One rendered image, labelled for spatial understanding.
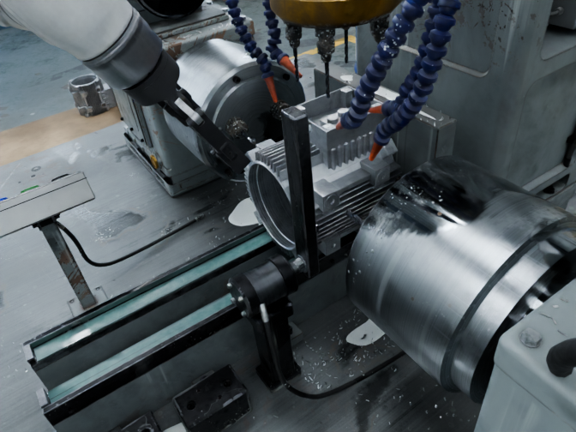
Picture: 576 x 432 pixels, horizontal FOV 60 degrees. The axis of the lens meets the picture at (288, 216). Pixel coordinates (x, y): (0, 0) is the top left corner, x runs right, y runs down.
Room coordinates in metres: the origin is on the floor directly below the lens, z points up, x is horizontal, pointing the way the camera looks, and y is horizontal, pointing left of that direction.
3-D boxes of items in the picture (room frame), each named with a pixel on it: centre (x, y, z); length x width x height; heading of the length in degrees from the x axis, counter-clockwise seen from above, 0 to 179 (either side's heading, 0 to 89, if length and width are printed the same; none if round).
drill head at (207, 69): (0.99, 0.11, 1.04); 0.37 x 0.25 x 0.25; 30
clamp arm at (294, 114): (0.50, -0.02, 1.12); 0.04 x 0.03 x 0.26; 120
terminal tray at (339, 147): (0.71, -0.10, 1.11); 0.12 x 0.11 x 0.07; 119
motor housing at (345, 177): (0.69, -0.06, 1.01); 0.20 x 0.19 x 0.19; 119
